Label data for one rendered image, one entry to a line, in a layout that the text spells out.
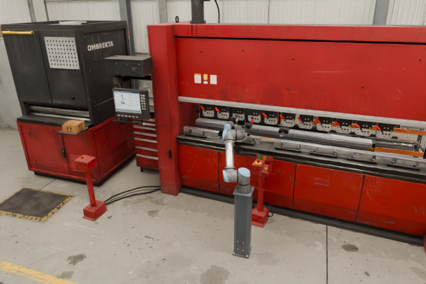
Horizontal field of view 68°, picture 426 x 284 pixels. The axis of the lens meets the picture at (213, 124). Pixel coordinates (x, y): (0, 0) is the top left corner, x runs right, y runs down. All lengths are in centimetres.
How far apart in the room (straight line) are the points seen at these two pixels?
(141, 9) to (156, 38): 506
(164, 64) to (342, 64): 199
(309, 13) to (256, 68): 420
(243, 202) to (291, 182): 93
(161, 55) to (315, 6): 462
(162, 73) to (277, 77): 138
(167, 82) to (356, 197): 257
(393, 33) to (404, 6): 437
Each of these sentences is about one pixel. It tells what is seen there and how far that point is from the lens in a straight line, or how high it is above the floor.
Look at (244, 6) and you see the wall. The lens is 790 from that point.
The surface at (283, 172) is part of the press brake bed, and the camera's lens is 389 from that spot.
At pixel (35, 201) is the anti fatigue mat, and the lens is 507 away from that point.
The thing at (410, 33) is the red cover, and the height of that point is 224.
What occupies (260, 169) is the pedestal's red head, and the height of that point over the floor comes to 73.
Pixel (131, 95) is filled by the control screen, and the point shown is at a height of 153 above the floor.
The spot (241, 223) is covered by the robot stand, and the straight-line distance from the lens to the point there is 335.
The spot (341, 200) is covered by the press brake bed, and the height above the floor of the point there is 39.
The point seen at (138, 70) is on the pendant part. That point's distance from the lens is 370.
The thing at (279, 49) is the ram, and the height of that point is 205.
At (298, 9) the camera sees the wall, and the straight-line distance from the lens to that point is 770.
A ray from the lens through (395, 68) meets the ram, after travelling 356.
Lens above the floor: 252
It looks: 21 degrees down
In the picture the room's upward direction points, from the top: 1 degrees counter-clockwise
